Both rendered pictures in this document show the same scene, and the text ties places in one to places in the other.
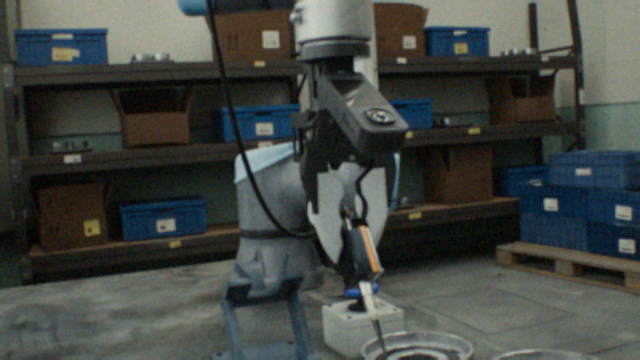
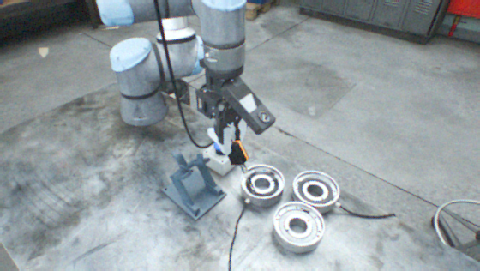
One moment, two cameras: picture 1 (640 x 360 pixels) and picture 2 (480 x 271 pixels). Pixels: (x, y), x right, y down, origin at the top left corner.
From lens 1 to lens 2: 44 cm
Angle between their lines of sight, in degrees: 44
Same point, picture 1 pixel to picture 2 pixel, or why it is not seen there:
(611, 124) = not seen: outside the picture
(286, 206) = (149, 81)
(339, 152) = (232, 117)
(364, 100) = (252, 104)
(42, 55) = not seen: outside the picture
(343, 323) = (219, 164)
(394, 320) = not seen: hidden behind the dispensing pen
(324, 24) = (229, 63)
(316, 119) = (224, 108)
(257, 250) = (137, 105)
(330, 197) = (227, 135)
